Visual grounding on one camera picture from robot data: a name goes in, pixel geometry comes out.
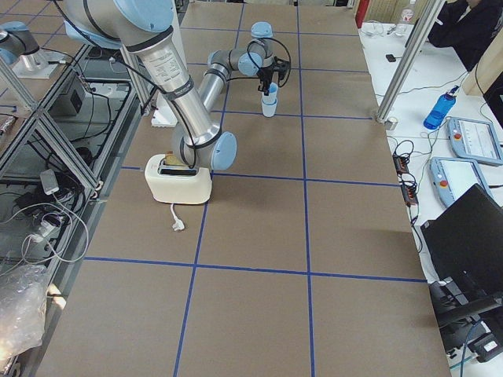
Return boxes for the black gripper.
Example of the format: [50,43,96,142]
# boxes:
[257,57,291,95]

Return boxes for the light blue cup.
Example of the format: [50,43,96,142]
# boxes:
[263,82,278,104]
[261,97,277,118]

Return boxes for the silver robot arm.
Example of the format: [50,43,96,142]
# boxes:
[198,21,292,118]
[58,0,237,170]

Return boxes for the bread slice in toaster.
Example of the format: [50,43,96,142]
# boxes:
[164,153,185,167]

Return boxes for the cream toaster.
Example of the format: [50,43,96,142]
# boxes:
[145,154,212,204]

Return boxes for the blue water bottle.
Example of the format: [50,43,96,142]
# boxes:
[423,86,459,130]

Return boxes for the brown table mat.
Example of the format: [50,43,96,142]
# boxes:
[37,2,449,376]

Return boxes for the near teach pendant tablet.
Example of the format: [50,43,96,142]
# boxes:
[429,157,492,207]

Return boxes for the teach pendant tablet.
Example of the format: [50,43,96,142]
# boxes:
[429,157,492,207]
[447,117,502,166]

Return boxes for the seated person in black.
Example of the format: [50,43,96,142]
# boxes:
[428,0,502,71]

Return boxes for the far teach pendant tablet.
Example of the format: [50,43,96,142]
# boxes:
[447,117,502,166]

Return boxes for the black laptop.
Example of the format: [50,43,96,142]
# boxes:
[420,184,502,294]

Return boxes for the clear plastic bag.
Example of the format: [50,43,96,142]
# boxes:
[1,265,50,361]

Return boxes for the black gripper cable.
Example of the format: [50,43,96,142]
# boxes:
[226,37,294,86]

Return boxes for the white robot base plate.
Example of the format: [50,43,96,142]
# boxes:
[151,94,178,127]

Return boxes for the white toaster plug cable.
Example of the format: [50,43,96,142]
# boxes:
[168,202,186,232]

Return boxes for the aluminium camera post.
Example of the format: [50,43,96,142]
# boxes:
[375,0,444,130]

